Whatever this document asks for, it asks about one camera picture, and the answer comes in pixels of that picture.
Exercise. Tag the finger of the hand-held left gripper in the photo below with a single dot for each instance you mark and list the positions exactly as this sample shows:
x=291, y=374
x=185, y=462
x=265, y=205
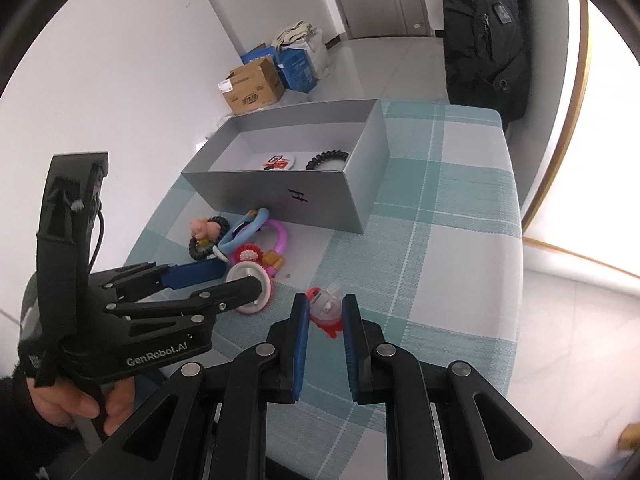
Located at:
x=235, y=292
x=195, y=272

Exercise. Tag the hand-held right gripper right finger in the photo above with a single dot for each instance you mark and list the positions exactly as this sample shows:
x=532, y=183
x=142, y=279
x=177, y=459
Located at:
x=350, y=345

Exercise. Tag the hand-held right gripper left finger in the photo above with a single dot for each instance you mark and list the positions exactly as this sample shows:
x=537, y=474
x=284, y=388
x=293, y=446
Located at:
x=299, y=340

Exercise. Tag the pink plush toy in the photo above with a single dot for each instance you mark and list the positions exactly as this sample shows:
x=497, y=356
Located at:
x=202, y=227

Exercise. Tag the grey cardboard box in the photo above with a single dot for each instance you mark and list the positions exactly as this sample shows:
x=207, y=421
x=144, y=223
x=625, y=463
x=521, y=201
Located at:
x=300, y=200

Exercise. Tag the person's left hand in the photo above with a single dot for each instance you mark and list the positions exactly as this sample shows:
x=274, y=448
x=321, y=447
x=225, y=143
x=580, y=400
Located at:
x=65, y=402

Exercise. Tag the teal checkered tablecloth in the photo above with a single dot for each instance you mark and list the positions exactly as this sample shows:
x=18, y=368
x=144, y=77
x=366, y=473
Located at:
x=450, y=260

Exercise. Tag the round white printed badge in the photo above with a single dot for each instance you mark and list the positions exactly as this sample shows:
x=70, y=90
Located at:
x=277, y=162

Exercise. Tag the brown cardboard carton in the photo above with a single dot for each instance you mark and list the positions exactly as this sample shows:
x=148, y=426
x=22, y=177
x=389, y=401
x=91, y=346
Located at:
x=255, y=87

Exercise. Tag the blue cardboard carton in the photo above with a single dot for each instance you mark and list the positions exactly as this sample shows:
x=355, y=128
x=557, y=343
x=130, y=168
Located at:
x=300, y=70
x=257, y=52

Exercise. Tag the white tote bag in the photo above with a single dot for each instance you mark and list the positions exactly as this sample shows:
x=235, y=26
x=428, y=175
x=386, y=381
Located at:
x=315, y=45

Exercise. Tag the gold framed mirror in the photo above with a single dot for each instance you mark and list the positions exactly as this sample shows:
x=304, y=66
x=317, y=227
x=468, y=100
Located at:
x=600, y=135

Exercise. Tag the large black bag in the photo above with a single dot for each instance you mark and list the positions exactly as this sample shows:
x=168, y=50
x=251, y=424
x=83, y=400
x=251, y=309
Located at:
x=475, y=35

